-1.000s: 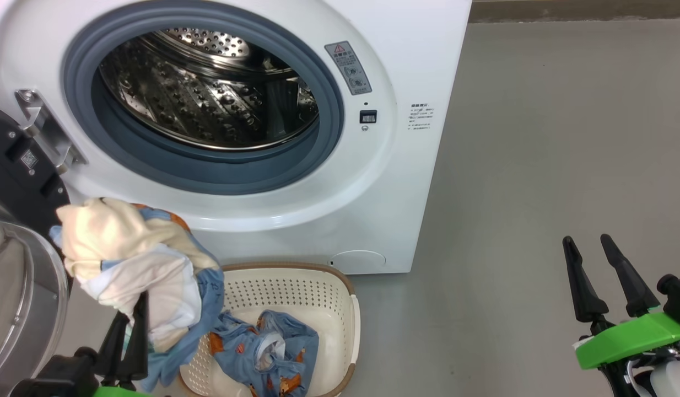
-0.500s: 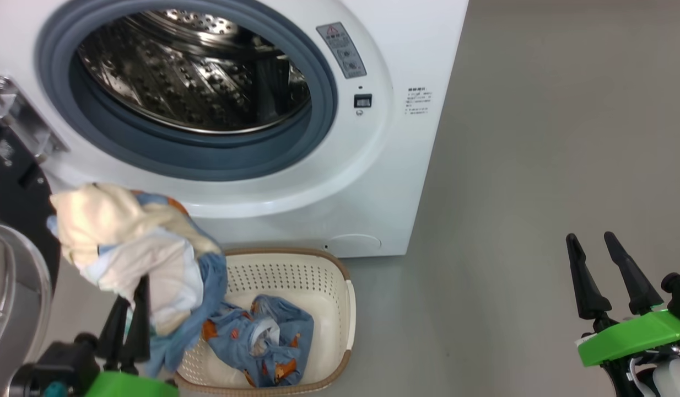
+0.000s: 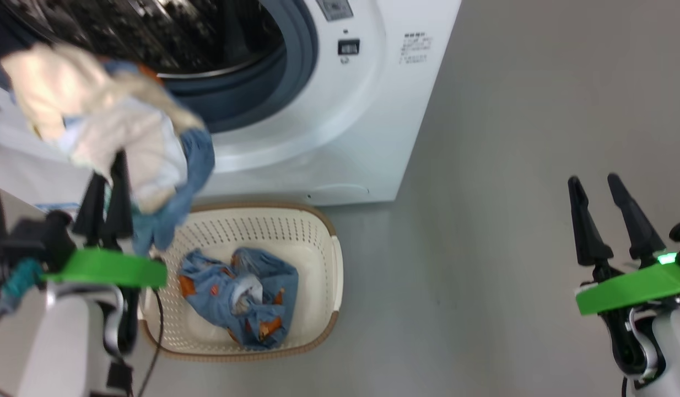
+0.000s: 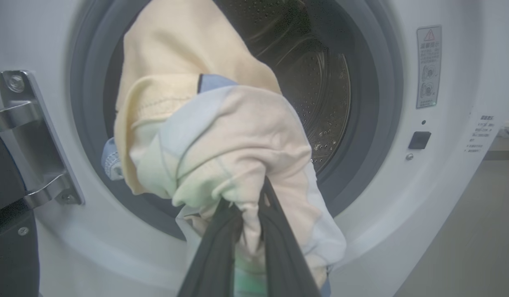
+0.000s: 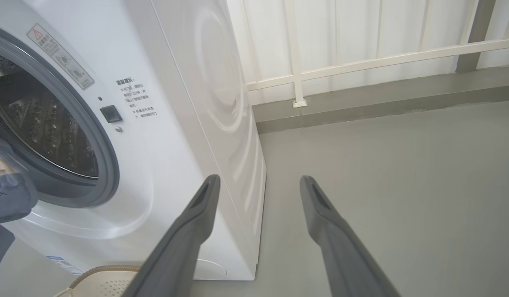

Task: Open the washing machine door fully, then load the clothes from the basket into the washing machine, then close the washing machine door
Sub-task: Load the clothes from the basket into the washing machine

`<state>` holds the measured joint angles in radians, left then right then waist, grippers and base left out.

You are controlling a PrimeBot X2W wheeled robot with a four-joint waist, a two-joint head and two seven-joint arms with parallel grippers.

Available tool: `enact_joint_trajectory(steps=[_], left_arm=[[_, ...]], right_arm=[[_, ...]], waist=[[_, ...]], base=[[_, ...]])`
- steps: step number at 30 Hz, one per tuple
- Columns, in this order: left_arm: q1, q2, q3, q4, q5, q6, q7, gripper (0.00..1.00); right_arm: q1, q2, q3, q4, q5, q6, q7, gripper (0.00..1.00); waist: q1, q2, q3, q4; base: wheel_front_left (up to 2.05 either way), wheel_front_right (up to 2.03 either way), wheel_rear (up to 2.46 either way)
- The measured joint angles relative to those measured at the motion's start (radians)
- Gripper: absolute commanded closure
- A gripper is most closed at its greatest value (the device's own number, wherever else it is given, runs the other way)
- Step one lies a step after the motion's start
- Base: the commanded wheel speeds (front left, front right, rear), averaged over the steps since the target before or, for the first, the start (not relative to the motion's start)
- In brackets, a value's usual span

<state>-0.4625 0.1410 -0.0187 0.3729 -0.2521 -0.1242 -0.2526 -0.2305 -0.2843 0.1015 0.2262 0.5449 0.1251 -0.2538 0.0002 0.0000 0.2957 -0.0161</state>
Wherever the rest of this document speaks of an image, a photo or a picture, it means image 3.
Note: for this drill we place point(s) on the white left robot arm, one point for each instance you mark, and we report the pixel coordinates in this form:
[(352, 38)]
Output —
[(53, 353)]

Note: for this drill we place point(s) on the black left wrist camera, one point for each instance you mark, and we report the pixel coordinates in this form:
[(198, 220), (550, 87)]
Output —
[(37, 237)]

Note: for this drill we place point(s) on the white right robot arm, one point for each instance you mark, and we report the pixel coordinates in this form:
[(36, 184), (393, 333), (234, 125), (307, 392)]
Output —
[(676, 353)]

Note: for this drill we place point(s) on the grey rubber door gasket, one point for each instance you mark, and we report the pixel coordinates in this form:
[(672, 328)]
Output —
[(296, 66)]

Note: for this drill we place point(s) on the cream garment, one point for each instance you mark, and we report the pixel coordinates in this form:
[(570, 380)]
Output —
[(53, 88)]

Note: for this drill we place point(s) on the blue denim garment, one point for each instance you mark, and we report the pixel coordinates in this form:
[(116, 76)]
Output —
[(199, 160)]

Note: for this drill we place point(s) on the blue energy label sticker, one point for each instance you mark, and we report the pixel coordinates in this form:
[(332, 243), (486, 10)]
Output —
[(59, 208)]

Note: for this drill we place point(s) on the white front-load washing machine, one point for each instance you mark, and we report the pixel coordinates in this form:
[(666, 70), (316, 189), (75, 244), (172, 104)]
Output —
[(345, 138)]

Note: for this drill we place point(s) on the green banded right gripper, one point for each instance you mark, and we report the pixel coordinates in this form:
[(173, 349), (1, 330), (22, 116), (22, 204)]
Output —
[(632, 289)]

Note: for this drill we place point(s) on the blue cartoon print garment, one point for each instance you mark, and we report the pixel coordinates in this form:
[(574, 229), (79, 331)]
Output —
[(219, 286)]

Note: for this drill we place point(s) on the cream perforated laundry basket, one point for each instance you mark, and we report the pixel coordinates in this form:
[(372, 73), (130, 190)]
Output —
[(296, 237)]

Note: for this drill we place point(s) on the steel washing drum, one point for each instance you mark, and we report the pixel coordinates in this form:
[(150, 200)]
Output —
[(197, 33)]

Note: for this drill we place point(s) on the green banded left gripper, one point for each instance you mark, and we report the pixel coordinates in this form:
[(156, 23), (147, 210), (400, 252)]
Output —
[(108, 270)]

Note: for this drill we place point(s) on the grey rectangular lock plate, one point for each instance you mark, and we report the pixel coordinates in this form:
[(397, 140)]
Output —
[(334, 8)]

